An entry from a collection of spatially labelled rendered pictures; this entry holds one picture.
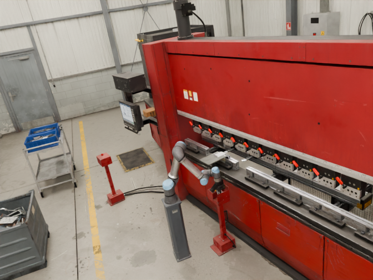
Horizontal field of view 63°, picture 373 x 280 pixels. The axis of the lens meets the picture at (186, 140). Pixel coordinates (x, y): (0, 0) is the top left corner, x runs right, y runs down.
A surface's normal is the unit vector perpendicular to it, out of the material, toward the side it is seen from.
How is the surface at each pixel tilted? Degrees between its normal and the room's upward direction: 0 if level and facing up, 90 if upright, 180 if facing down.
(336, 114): 90
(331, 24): 90
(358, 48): 90
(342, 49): 90
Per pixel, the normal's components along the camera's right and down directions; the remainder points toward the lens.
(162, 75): 0.55, 0.26
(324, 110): -0.82, 0.33
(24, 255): 0.34, 0.33
